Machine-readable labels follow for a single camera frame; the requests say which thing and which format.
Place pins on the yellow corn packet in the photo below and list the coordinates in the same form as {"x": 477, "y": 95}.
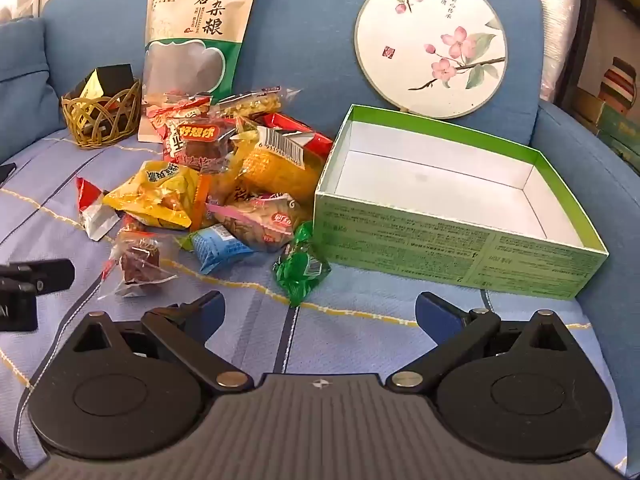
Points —
{"x": 285, "y": 175}

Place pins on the red noodle snack packet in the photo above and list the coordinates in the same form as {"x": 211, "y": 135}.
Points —
{"x": 170, "y": 120}

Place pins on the red packet with brown cake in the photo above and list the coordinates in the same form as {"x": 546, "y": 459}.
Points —
{"x": 200, "y": 147}

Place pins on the orange snack packet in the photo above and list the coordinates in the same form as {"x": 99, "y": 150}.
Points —
{"x": 201, "y": 200}

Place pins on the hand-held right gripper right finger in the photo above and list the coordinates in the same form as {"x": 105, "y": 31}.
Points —
{"x": 435, "y": 310}

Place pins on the woven wicker basket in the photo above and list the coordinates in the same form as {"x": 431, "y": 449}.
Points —
{"x": 80, "y": 110}

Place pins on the small red white packet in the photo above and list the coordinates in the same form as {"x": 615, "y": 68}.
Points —
{"x": 90, "y": 195}

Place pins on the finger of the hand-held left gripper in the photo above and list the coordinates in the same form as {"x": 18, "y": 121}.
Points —
{"x": 45, "y": 275}

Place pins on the striped brown pot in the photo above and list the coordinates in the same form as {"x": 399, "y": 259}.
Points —
{"x": 617, "y": 85}

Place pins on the blue sofa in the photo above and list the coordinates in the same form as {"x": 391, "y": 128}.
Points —
{"x": 310, "y": 35}

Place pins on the small blue snack packet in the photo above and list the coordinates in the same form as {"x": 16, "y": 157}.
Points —
{"x": 220, "y": 247}

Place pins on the beige green grain pouch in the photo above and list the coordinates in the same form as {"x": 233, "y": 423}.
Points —
{"x": 200, "y": 25}

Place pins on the black box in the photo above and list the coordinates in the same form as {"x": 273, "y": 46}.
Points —
{"x": 115, "y": 80}

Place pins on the gold foil packet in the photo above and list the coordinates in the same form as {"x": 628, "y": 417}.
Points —
{"x": 92, "y": 87}

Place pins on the clear packet with dark dates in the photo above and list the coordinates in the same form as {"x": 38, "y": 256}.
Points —
{"x": 140, "y": 260}

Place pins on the black metal shelf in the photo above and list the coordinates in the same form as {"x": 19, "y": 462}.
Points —
{"x": 582, "y": 25}

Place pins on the green candy packet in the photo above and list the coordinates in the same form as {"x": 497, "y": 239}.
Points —
{"x": 300, "y": 270}

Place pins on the round floral fan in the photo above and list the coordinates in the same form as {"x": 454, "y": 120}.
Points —
{"x": 430, "y": 75}

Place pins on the clear peanut packet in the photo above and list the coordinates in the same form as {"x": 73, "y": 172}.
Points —
{"x": 250, "y": 225}

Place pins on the plain red snack packet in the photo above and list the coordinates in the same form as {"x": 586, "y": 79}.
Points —
{"x": 285, "y": 121}

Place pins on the clear plastic roll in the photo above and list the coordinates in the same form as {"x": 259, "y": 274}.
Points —
{"x": 555, "y": 20}

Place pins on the green patterned box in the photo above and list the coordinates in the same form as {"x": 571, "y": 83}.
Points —
{"x": 620, "y": 127}

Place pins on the blue cushion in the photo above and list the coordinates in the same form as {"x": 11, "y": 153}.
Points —
{"x": 25, "y": 75}

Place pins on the black flat object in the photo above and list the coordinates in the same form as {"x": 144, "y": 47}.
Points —
{"x": 5, "y": 172}

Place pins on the light blue striped blanket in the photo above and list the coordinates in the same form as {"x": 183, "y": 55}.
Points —
{"x": 50, "y": 240}

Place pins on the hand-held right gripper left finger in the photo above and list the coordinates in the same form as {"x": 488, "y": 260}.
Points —
{"x": 207, "y": 307}

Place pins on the green cardboard box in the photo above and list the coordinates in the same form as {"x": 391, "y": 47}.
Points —
{"x": 400, "y": 245}

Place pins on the yellow snack packet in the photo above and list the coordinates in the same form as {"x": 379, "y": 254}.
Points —
{"x": 150, "y": 195}

